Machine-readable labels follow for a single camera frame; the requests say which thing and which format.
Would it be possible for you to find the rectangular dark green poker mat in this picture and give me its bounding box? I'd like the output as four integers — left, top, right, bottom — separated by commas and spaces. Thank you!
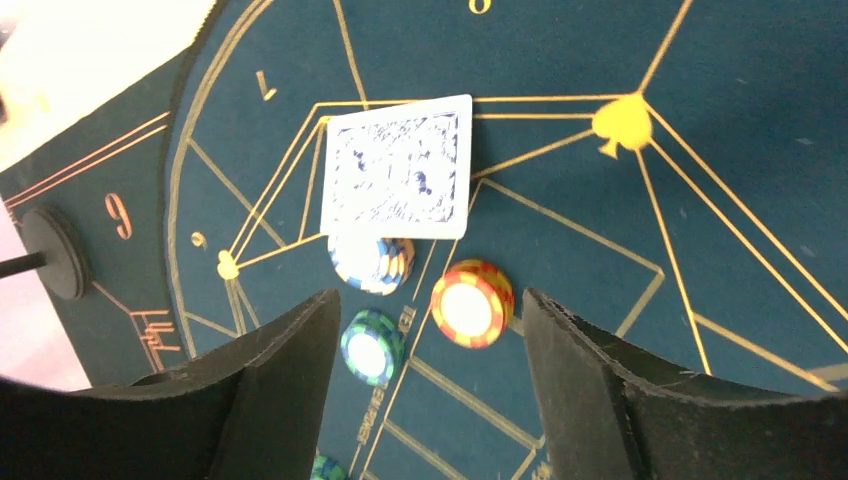
1, 54, 187, 385

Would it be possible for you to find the round blue poker mat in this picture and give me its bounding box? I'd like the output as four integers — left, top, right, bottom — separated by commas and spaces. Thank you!
164, 1, 847, 479

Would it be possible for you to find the teal poker chip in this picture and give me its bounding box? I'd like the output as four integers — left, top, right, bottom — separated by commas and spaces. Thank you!
340, 308, 406, 387
310, 454, 349, 480

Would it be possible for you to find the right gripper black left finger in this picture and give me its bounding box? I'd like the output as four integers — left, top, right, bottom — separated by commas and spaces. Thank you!
1, 289, 341, 479

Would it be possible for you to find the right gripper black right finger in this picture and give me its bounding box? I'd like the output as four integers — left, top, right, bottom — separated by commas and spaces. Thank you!
522, 288, 847, 479

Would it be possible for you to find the blue playing card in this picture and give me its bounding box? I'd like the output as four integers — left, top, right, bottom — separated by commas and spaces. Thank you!
320, 94, 473, 239

